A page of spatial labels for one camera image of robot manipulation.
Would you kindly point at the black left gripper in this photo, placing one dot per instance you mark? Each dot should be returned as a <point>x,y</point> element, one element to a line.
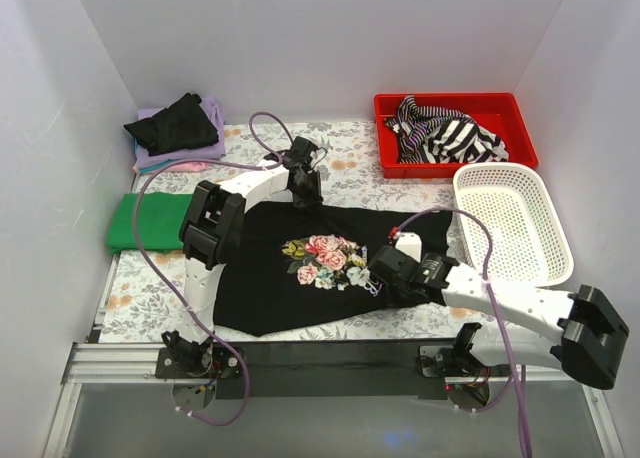
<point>306,190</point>

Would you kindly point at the folded green shirt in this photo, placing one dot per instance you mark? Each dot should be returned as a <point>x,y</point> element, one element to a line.
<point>159,221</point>

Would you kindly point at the red plastic tray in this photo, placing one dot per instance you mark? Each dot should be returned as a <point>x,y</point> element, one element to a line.
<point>497,112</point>

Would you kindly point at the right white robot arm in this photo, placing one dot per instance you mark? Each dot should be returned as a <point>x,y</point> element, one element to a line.
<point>579,333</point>

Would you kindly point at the folded black shirt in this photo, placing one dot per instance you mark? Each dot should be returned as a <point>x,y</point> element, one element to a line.
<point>184,125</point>

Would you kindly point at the folded lavender shirt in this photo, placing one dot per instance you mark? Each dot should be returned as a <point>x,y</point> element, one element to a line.
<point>210,106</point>

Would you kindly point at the aluminium frame rail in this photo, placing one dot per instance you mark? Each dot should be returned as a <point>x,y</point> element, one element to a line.
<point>430,357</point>

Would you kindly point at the white perforated plastic basket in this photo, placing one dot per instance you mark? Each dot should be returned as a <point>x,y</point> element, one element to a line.
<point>511,200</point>

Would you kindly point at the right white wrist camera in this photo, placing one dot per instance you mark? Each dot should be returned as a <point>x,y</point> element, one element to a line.
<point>408,243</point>

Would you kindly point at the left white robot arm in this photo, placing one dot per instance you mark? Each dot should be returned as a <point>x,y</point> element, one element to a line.
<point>211,235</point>

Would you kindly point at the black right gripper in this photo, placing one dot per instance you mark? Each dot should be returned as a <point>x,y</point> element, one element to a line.
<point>383,266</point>

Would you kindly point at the folded teal shirt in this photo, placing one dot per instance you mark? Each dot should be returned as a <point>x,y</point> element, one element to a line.
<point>143,159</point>

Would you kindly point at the black white striped shirt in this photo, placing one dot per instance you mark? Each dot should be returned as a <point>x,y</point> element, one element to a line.
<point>438,135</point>

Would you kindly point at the folded pink shirt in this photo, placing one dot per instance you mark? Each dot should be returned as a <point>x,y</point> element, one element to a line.
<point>174,167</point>

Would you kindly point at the black floral print t-shirt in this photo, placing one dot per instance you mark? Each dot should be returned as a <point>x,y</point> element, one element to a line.
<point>296,269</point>

